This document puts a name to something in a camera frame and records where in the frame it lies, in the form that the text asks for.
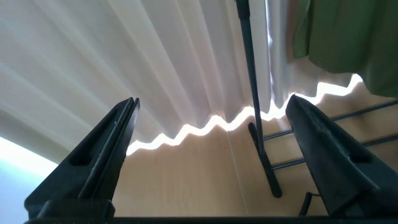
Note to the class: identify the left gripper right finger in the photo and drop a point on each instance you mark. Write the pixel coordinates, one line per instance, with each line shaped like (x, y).
(342, 174)

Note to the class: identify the black clothes rack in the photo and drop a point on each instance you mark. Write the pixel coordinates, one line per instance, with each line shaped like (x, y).
(252, 77)

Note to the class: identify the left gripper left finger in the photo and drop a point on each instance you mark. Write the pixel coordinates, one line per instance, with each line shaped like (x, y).
(93, 168)

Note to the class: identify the window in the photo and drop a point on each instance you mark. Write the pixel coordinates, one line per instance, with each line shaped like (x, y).
(12, 186)

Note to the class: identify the green long-sleeved shirt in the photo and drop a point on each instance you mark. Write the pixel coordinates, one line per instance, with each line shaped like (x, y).
(342, 31)

